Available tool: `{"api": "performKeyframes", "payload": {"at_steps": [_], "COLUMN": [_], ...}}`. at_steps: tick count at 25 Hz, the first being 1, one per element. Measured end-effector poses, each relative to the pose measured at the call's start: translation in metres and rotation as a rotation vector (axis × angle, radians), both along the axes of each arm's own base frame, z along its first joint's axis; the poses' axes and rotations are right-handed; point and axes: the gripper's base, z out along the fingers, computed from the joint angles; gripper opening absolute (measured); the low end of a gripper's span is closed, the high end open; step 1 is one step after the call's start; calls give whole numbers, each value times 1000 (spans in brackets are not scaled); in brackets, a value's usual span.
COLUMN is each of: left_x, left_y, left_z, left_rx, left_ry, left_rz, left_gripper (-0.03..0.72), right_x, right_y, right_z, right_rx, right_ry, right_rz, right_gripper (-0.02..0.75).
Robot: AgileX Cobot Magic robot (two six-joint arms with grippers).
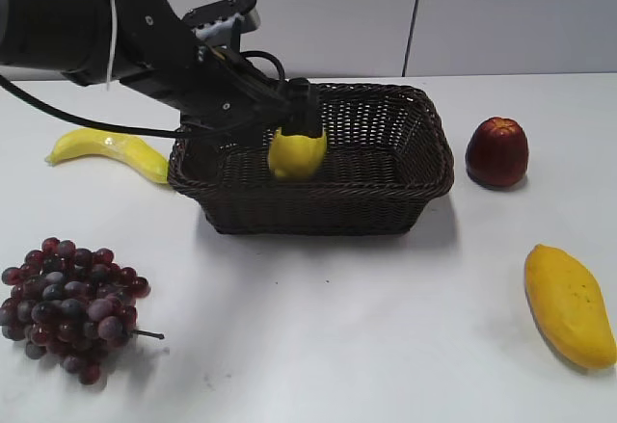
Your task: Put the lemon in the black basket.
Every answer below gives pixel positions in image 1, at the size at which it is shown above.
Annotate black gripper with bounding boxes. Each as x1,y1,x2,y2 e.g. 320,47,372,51
61,0,323,138

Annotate yellow lemon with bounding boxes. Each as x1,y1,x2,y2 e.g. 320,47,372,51
267,128,328,180

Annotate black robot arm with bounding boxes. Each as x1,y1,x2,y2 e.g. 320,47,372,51
1,0,323,141

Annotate black wicker basket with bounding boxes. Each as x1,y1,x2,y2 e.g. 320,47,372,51
168,83,454,235

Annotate yellow banana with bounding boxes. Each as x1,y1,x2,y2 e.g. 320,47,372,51
45,128,169,184

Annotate red apple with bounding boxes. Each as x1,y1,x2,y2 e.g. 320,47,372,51
465,117,529,188

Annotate white zip tie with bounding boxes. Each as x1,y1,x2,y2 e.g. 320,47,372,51
105,0,119,91

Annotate red grape bunch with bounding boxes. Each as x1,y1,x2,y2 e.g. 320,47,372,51
1,237,165,385

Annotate yellow mango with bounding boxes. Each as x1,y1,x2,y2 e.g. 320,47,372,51
524,245,616,370

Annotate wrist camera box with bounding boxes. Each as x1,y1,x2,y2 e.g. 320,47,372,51
181,0,261,44

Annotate black cable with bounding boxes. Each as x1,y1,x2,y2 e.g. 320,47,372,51
0,50,290,139

